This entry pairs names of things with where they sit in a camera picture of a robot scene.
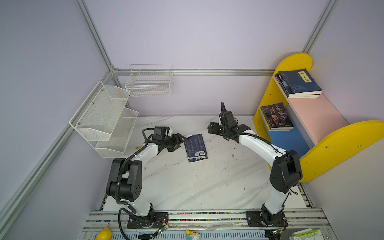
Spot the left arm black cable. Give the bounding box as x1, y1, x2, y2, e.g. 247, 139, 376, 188
142, 127, 157, 145

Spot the yellow lemon toy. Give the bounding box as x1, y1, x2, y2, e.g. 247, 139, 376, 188
96, 228, 112, 240

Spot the white wire basket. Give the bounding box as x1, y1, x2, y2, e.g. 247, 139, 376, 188
125, 65, 174, 97

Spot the blue book front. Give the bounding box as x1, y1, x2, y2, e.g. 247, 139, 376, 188
277, 69, 323, 95

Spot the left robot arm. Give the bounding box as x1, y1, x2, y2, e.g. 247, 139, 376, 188
106, 126, 188, 228

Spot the green white box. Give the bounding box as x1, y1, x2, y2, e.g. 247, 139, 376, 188
289, 228, 325, 240

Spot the blue book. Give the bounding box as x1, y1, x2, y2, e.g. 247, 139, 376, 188
277, 69, 323, 95
184, 134, 208, 163

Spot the small yellow duck toy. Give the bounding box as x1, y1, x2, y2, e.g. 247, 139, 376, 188
186, 230, 201, 240

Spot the white mesh two-tier shelf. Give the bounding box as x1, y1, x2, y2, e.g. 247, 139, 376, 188
69, 82, 139, 159

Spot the purple old man book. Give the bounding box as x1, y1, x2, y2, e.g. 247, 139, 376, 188
261, 103, 294, 131

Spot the black book with barcode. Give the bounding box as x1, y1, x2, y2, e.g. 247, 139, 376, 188
274, 74, 320, 99

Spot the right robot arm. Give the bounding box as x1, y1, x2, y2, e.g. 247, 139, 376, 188
208, 103, 303, 227

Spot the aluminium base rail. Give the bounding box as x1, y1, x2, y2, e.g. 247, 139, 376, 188
79, 185, 337, 240

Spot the yellow pink blue bookshelf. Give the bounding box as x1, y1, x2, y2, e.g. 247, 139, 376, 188
252, 52, 384, 184

